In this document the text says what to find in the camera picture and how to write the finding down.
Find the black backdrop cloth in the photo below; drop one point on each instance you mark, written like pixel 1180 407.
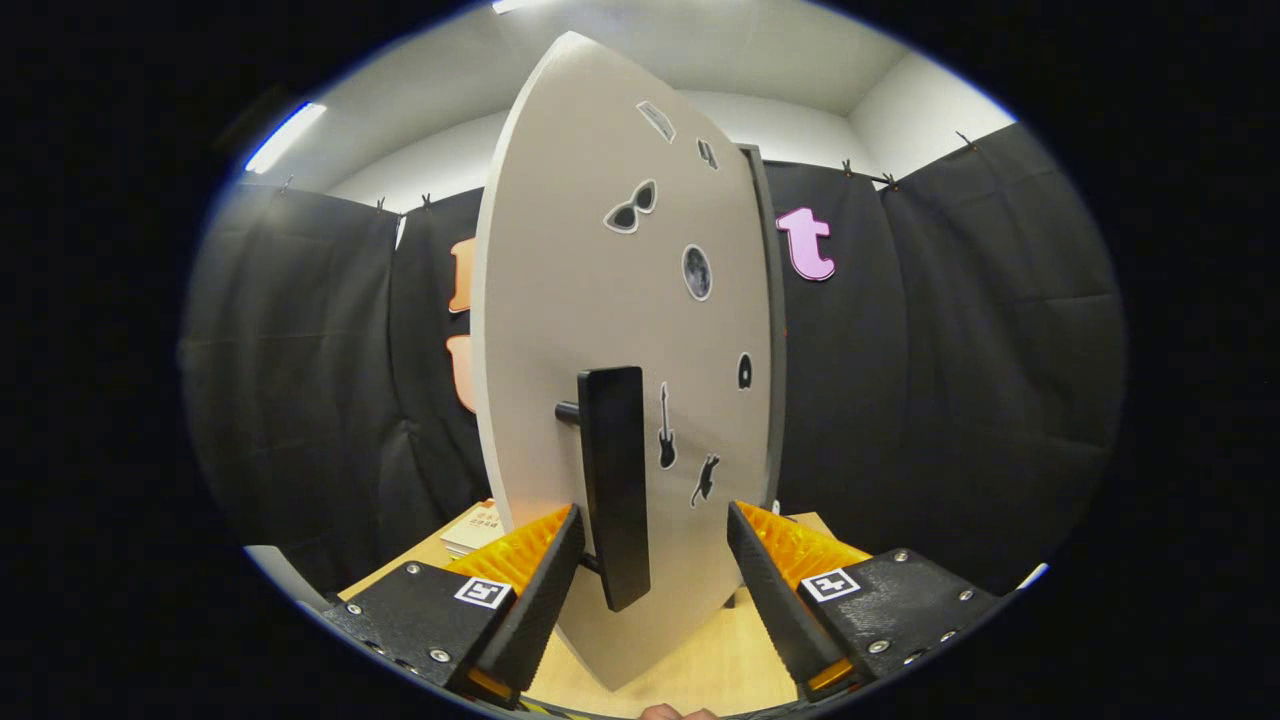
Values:
pixel 950 350

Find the wide ceiling light panel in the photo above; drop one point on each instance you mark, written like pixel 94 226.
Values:
pixel 512 5

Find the beige shoe cabinet door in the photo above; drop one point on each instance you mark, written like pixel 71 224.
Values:
pixel 560 300

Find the row of black clips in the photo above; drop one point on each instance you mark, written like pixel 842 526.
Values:
pixel 847 167

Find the dark grey shoe cabinet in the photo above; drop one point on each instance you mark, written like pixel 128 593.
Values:
pixel 779 350

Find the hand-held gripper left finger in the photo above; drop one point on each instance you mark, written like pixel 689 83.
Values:
pixel 545 580

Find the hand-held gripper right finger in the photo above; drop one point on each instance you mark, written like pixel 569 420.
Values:
pixel 765 580

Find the beige book red label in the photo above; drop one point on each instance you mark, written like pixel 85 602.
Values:
pixel 475 525

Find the narrow ceiling light strip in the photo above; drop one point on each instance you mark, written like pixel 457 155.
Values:
pixel 285 138

